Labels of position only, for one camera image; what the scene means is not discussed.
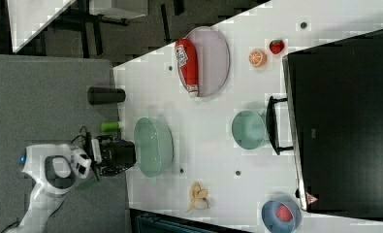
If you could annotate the green cup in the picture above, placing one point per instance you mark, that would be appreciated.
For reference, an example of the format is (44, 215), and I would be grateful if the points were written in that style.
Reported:
(249, 130)

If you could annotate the small green cylinder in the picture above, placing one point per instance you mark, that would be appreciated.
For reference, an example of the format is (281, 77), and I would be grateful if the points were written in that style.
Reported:
(110, 126)

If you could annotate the green slotted spatula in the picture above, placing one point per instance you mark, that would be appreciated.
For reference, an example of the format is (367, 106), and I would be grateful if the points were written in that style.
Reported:
(87, 184)

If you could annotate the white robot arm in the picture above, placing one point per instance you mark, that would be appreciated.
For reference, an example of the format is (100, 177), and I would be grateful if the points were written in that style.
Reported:
(56, 169)

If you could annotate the red ketchup bottle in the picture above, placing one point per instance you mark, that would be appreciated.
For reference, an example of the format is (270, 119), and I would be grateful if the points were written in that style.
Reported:
(187, 61)

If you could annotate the orange slice toy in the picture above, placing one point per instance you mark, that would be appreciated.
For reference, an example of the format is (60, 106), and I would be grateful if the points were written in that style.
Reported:
(258, 58)

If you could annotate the black cylinder cup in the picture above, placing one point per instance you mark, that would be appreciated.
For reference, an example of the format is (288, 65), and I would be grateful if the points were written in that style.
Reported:
(104, 95)

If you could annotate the blue bowl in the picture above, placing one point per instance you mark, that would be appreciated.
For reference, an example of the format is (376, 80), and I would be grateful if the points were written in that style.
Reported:
(273, 223)

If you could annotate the peeled banana toy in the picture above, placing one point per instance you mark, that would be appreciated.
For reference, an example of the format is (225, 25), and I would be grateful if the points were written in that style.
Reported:
(197, 198)

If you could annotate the red fruit in bowl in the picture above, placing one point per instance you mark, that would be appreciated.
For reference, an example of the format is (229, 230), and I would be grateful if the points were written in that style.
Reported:
(283, 213)

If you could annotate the black toaster oven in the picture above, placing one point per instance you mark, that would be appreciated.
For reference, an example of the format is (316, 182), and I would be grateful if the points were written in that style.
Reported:
(334, 94)

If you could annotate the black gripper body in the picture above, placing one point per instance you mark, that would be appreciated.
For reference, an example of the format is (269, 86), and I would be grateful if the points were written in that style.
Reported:
(112, 156)

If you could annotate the green oval strainer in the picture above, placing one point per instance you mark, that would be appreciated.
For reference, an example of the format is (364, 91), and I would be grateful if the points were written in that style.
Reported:
(154, 146)

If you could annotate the red strawberry toy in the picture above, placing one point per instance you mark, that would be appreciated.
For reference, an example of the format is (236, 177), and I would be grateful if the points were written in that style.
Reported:
(276, 46)

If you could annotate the grey round plate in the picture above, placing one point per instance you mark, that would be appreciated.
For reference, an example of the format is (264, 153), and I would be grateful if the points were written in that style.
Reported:
(213, 60)

